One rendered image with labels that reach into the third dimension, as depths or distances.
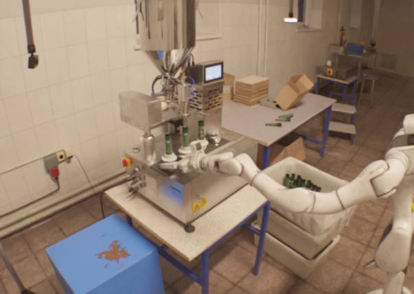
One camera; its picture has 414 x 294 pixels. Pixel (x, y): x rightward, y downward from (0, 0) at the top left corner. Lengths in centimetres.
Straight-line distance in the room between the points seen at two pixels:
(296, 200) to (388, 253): 54
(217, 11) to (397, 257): 326
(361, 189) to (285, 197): 26
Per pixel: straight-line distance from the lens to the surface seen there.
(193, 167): 126
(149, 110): 141
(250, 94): 307
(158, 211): 163
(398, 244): 133
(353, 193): 101
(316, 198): 103
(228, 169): 112
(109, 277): 154
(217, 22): 379
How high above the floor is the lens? 177
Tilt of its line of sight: 25 degrees down
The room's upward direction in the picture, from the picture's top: straight up
